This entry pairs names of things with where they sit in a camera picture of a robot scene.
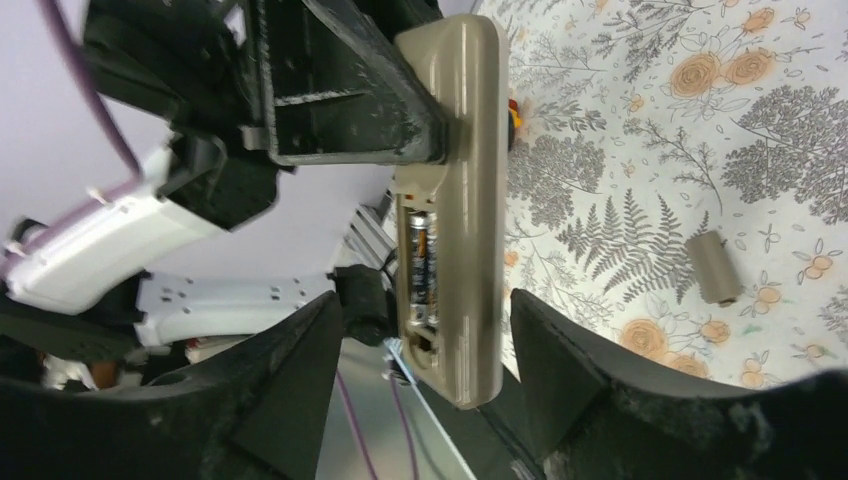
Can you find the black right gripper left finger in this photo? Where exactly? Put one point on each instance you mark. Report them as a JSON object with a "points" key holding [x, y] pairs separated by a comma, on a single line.
{"points": [[254, 411]]}

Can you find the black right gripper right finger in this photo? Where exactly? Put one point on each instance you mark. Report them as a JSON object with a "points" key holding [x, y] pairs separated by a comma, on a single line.
{"points": [[595, 410]]}

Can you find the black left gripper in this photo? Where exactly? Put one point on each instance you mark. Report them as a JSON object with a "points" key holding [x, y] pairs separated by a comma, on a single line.
{"points": [[325, 84]]}

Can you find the white remote control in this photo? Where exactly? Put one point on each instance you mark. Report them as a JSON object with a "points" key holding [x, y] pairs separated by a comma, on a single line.
{"points": [[463, 62]]}

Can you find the AAA battery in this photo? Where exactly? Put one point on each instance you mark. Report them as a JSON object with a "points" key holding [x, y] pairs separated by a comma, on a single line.
{"points": [[419, 289], [432, 296]]}

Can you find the grey battery compartment cover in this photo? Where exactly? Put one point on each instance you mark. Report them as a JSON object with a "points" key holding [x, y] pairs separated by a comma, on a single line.
{"points": [[713, 269]]}

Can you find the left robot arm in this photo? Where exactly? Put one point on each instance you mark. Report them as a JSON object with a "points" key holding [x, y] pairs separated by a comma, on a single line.
{"points": [[80, 288]]}

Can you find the orange toy brick car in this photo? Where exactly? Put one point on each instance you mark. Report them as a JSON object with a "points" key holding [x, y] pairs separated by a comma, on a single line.
{"points": [[514, 122]]}

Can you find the floral table mat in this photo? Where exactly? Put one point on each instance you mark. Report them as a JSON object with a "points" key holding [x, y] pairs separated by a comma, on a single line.
{"points": [[646, 123]]}

